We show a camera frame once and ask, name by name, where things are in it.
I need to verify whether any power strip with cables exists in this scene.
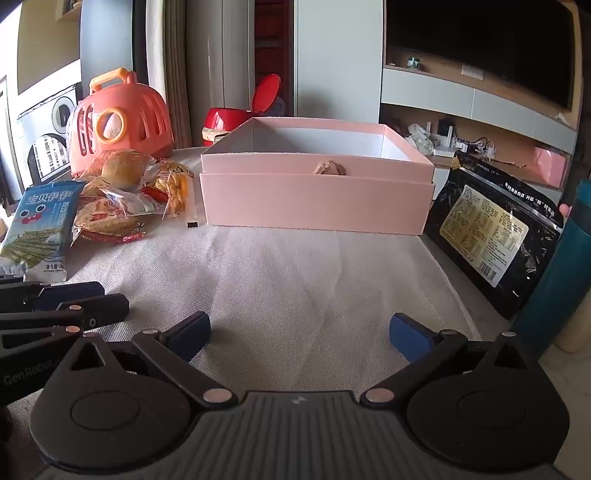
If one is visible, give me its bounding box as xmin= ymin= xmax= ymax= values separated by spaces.
xmin=434 ymin=119 xmax=498 ymax=161

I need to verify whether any yellow snack packet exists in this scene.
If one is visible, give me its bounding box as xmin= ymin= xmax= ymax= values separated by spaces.
xmin=152 ymin=161 xmax=195 ymax=217

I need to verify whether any white washing machine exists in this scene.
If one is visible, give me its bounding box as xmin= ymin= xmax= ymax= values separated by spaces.
xmin=16 ymin=85 xmax=78 ymax=185

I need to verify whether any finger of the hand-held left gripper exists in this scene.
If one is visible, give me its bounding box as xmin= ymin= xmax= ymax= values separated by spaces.
xmin=0 ymin=281 xmax=105 ymax=311
xmin=0 ymin=294 xmax=130 ymax=354

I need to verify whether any orange plastic carrier toy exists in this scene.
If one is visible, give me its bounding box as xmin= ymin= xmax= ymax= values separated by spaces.
xmin=68 ymin=68 xmax=174 ymax=178

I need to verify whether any beige curtain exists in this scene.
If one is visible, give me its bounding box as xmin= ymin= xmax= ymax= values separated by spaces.
xmin=163 ymin=0 xmax=194 ymax=149

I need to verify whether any small pink box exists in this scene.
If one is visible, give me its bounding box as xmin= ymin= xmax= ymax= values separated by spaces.
xmin=532 ymin=145 xmax=568 ymax=188

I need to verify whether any pink cardboard box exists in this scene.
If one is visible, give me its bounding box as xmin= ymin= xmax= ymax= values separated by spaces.
xmin=199 ymin=116 xmax=435 ymax=236

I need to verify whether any grey woven tablecloth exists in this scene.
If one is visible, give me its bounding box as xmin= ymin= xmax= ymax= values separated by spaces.
xmin=0 ymin=147 xmax=546 ymax=416

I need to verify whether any teal bottle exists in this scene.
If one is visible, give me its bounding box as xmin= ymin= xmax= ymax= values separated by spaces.
xmin=510 ymin=178 xmax=591 ymax=354

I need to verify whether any crumpled white bag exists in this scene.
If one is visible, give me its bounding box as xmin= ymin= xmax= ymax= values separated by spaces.
xmin=406 ymin=123 xmax=435 ymax=156

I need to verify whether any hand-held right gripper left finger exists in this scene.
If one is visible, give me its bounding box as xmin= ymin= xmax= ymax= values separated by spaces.
xmin=59 ymin=311 xmax=237 ymax=411

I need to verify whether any white wooden cabinet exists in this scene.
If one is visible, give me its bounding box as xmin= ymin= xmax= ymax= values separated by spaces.
xmin=381 ymin=60 xmax=579 ymax=191

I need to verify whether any black snack bag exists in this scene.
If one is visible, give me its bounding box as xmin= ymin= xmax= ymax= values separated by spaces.
xmin=424 ymin=150 xmax=565 ymax=320

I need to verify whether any blue seaweed snack packet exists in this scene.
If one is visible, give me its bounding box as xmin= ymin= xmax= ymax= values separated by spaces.
xmin=0 ymin=180 xmax=87 ymax=283

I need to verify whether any black television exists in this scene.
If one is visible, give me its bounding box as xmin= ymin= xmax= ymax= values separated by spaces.
xmin=387 ymin=0 xmax=583 ymax=112

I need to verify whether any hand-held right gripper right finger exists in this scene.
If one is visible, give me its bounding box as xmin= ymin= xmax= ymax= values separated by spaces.
xmin=361 ymin=313 xmax=536 ymax=409

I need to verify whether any rice cracker packet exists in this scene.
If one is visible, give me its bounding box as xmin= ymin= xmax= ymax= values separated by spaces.
xmin=73 ymin=191 xmax=155 ymax=244

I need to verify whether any bread packet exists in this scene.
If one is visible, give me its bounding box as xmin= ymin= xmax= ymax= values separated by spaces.
xmin=88 ymin=150 xmax=160 ymax=190

